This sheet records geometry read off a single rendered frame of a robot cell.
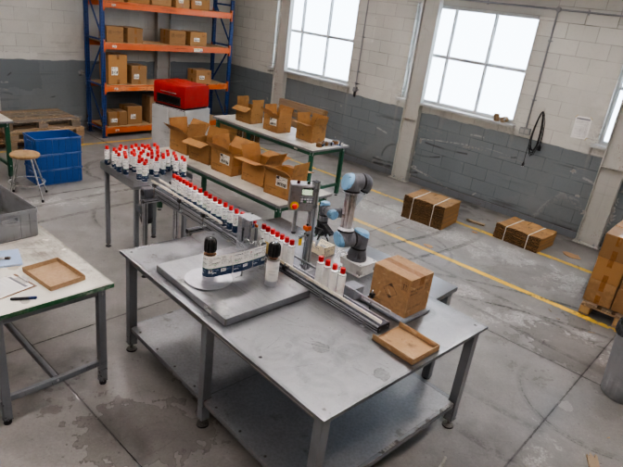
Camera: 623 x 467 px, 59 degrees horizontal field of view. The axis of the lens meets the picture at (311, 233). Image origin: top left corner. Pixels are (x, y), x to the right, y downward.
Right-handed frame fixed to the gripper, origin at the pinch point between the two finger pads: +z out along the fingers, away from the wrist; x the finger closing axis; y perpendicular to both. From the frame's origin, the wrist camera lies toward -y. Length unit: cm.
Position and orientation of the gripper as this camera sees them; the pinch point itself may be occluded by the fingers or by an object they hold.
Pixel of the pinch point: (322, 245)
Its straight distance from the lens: 427.0
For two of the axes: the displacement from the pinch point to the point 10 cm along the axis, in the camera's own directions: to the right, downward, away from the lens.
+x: -6.8, 2.0, -7.1
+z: -1.1, 9.2, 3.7
